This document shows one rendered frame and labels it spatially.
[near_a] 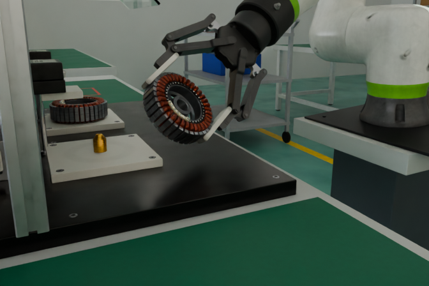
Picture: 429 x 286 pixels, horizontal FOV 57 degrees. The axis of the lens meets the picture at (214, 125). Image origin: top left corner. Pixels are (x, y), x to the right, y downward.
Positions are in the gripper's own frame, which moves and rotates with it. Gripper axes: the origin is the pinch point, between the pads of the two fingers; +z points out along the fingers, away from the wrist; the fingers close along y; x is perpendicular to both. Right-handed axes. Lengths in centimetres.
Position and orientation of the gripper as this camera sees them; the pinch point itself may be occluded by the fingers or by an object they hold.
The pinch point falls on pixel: (180, 105)
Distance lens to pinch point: 60.5
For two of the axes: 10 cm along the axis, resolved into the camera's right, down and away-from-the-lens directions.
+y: -7.0, -7.0, -1.6
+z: -5.9, 6.9, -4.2
